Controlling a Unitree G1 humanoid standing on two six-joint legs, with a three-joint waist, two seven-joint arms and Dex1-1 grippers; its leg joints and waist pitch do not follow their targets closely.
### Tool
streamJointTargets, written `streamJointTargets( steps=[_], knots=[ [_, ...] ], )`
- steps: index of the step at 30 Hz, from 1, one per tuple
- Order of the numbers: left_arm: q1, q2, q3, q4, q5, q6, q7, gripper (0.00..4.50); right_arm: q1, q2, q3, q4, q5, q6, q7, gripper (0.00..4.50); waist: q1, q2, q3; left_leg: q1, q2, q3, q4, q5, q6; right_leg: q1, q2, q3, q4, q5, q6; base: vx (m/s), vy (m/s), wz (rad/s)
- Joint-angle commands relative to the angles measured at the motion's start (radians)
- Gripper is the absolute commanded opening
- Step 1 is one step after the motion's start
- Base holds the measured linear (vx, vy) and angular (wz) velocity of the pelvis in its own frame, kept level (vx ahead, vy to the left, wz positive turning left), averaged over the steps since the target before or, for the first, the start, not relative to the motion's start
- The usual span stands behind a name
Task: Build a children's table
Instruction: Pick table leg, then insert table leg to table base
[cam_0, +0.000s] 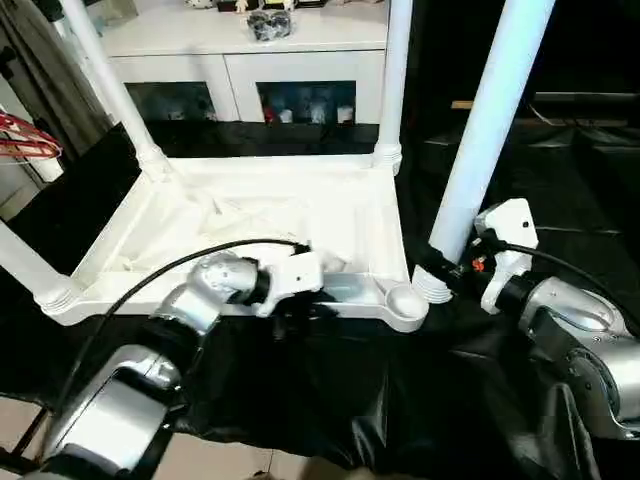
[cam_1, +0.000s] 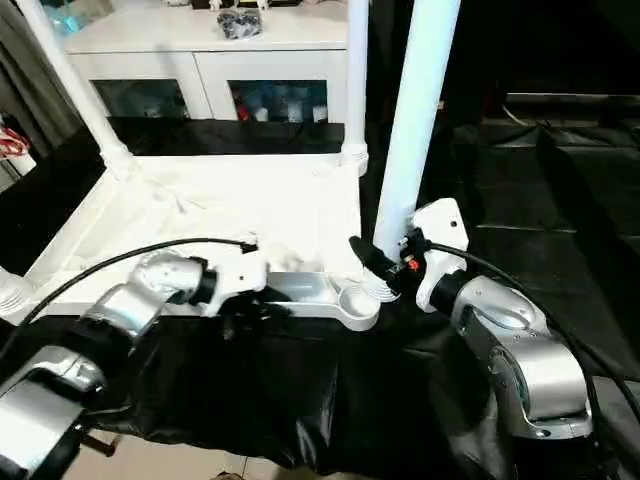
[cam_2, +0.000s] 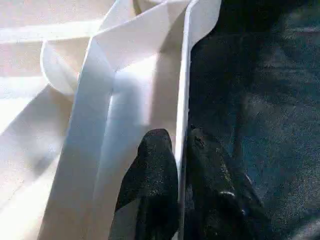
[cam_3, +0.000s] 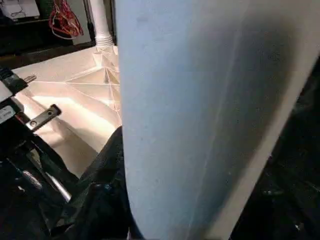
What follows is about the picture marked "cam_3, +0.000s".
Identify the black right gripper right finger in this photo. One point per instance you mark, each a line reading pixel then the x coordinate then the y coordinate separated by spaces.
pixel 275 220

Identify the white plastic table leg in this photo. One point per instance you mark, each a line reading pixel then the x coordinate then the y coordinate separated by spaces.
pixel 187 112
pixel 102 25

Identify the white plastic table top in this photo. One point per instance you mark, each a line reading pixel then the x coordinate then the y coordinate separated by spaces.
pixel 82 100

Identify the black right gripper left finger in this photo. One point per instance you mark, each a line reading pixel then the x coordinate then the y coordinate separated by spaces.
pixel 100 200

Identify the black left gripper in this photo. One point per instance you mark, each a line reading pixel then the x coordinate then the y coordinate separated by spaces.
pixel 20 150

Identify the red clothes hangers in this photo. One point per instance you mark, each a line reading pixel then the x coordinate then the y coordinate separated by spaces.
pixel 66 22

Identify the black glossy mat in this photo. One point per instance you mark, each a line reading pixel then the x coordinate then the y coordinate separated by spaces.
pixel 37 50

